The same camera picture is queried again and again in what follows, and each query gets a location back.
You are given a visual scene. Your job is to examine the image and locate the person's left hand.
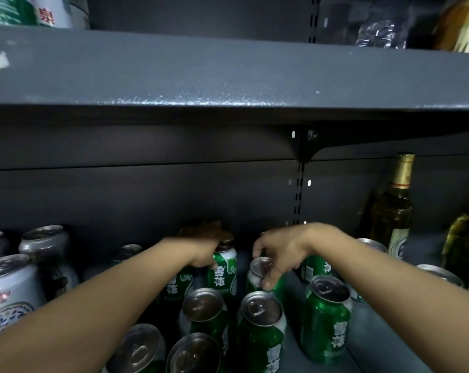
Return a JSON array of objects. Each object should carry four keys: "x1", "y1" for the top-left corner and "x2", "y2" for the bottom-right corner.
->
[{"x1": 178, "y1": 220, "x2": 235, "y2": 270}]

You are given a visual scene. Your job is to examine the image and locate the person's right hand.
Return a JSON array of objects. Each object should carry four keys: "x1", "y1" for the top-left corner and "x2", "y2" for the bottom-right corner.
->
[{"x1": 253, "y1": 224, "x2": 323, "y2": 292}]

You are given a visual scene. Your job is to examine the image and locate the green white-print beverage can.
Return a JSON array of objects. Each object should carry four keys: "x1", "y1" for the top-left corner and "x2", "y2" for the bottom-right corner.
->
[
  {"x1": 207, "y1": 241, "x2": 238, "y2": 297},
  {"x1": 245, "y1": 257, "x2": 286, "y2": 303}
]

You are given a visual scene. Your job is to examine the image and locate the person's right forearm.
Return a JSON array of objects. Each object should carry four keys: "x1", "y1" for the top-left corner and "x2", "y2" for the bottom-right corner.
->
[{"x1": 304, "y1": 225, "x2": 469, "y2": 373}]

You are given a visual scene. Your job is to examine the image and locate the person's left forearm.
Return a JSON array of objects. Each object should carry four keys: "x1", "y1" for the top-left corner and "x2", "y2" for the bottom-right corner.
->
[{"x1": 0, "y1": 238, "x2": 194, "y2": 373}]

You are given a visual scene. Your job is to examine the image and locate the group of green cans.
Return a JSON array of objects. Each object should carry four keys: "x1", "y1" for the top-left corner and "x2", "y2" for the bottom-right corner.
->
[{"x1": 104, "y1": 238, "x2": 465, "y2": 373}]

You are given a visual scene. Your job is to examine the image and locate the dark grey shelf back panel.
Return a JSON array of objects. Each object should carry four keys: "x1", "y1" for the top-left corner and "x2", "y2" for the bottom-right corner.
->
[{"x1": 0, "y1": 124, "x2": 469, "y2": 276}]

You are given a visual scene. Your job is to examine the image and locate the yellow glass bottle gold foil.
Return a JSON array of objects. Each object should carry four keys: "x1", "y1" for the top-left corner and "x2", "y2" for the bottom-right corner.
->
[{"x1": 368, "y1": 153, "x2": 416, "y2": 262}]

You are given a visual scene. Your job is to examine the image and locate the yellow glass bottle white label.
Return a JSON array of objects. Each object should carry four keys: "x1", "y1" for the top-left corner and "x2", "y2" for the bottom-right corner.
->
[{"x1": 441, "y1": 188, "x2": 469, "y2": 300}]

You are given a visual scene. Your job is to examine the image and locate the white blue-patterned beverage can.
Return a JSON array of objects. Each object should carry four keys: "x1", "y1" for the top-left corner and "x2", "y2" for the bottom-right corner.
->
[{"x1": 0, "y1": 254, "x2": 46, "y2": 340}]

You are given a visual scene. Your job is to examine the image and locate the crinkled clear plastic wrap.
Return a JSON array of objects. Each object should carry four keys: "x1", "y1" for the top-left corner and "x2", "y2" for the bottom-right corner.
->
[{"x1": 356, "y1": 17, "x2": 409, "y2": 49}]

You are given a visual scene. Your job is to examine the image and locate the white red-print can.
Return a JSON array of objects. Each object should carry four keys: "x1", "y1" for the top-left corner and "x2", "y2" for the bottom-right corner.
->
[{"x1": 34, "y1": 0, "x2": 75, "y2": 29}]

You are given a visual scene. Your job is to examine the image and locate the amber glass bottle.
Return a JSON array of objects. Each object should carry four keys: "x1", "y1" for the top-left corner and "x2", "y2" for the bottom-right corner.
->
[{"x1": 432, "y1": 0, "x2": 469, "y2": 54}]

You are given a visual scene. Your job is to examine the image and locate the green and white can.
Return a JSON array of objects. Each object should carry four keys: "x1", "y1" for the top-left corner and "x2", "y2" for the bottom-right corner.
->
[{"x1": 0, "y1": 0, "x2": 39, "y2": 27}]

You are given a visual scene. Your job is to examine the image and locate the slotted shelf upright rail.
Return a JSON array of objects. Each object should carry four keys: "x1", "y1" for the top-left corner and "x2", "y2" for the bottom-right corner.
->
[{"x1": 292, "y1": 0, "x2": 321, "y2": 226}]

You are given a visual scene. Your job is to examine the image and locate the black shelf bracket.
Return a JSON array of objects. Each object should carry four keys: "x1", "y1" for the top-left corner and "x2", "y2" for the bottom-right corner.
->
[{"x1": 297, "y1": 129, "x2": 324, "y2": 164}]

